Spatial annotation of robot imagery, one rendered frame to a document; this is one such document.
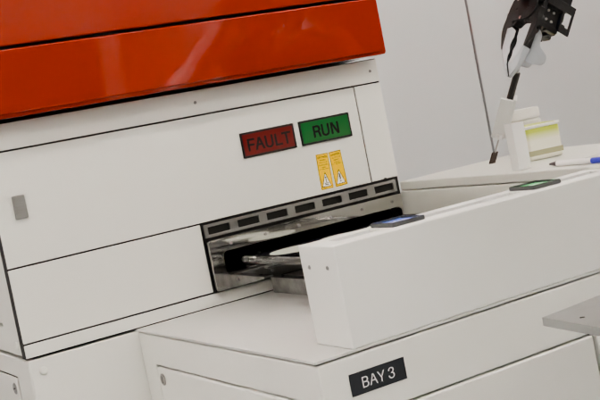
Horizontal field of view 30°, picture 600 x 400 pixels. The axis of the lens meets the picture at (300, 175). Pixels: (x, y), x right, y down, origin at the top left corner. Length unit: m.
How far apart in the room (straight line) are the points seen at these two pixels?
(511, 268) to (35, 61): 0.85
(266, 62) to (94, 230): 0.45
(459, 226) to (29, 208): 0.76
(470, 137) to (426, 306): 2.78
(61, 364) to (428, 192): 0.77
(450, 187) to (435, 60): 2.12
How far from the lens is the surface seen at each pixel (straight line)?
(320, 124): 2.20
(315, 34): 2.16
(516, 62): 1.90
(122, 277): 2.01
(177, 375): 1.90
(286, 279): 2.05
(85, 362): 2.00
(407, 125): 4.14
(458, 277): 1.59
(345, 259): 1.48
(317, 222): 2.17
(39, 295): 1.97
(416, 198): 2.25
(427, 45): 4.23
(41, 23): 1.94
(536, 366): 1.68
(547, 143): 2.19
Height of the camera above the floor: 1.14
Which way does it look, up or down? 3 degrees down
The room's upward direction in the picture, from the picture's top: 11 degrees counter-clockwise
